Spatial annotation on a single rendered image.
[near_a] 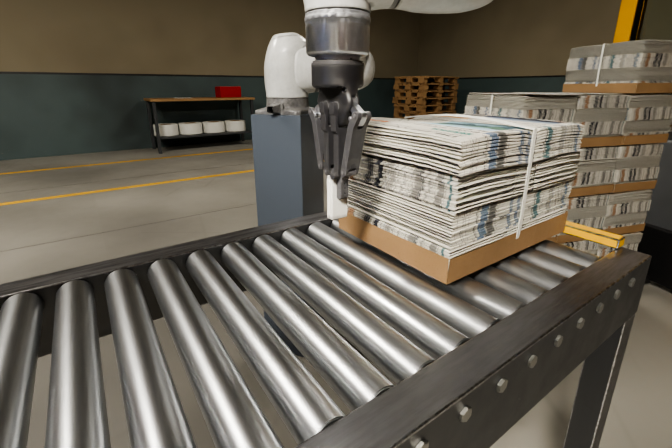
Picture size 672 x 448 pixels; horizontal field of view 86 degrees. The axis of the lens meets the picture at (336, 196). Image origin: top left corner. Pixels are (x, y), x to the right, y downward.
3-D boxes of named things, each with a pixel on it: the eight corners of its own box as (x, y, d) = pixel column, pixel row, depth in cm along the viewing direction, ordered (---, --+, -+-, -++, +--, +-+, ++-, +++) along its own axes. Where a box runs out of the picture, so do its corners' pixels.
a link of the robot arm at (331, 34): (344, 22, 56) (344, 63, 58) (292, 16, 51) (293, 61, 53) (384, 13, 49) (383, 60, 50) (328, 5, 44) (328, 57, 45)
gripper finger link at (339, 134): (349, 101, 54) (355, 101, 53) (350, 175, 57) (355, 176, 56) (328, 102, 52) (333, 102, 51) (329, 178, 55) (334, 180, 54)
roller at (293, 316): (243, 259, 76) (241, 237, 74) (406, 423, 39) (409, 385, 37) (219, 265, 73) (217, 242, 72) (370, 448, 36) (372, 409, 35)
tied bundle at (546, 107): (460, 140, 185) (464, 93, 178) (506, 138, 194) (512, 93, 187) (517, 153, 151) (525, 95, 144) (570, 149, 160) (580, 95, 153)
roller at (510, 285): (364, 207, 92) (348, 212, 89) (560, 288, 55) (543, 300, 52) (364, 226, 94) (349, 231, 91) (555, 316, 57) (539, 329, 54)
